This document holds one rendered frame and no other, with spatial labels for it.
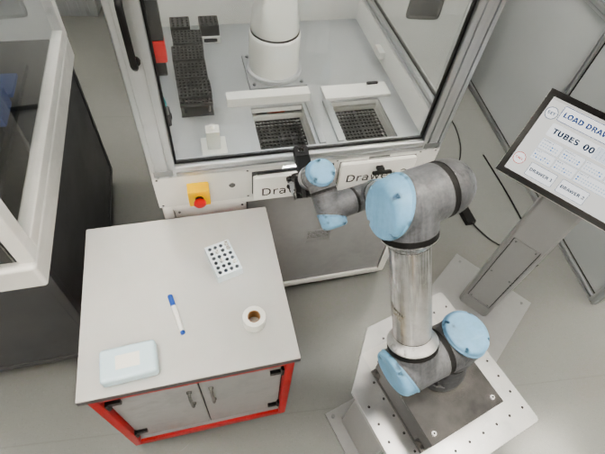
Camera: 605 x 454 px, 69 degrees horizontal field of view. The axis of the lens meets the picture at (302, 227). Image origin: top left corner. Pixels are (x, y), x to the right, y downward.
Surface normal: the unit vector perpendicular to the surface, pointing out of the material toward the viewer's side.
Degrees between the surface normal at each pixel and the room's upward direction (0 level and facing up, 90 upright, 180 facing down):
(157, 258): 0
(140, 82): 90
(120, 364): 0
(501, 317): 5
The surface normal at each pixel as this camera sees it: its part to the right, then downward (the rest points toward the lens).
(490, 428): 0.08, -0.59
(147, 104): 0.22, 0.80
